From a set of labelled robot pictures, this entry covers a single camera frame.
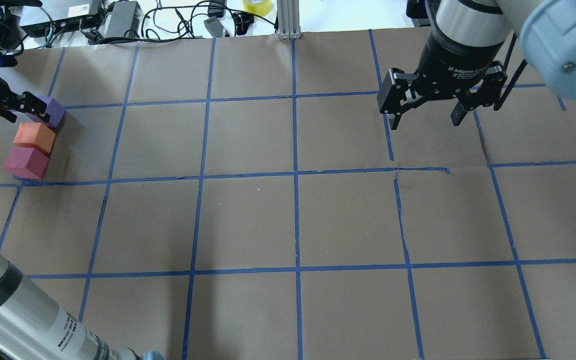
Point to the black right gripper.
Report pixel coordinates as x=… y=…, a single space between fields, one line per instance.
x=455 y=65

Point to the orange foam cube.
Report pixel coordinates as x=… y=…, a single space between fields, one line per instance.
x=31 y=134

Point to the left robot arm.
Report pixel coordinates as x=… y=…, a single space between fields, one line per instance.
x=33 y=326

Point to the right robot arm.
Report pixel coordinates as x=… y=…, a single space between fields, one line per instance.
x=537 y=33

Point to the purple foam cube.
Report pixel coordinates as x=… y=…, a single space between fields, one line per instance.
x=54 y=110

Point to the red foam cube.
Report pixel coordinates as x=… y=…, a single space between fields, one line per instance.
x=27 y=163

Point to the black power adapter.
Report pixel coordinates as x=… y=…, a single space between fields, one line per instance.
x=416 y=11

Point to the large black power brick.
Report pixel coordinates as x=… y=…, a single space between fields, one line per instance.
x=124 y=19

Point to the yellow tape roll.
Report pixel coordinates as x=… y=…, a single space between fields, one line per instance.
x=257 y=7

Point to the aluminium frame post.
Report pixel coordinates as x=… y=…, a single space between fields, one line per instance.
x=288 y=19

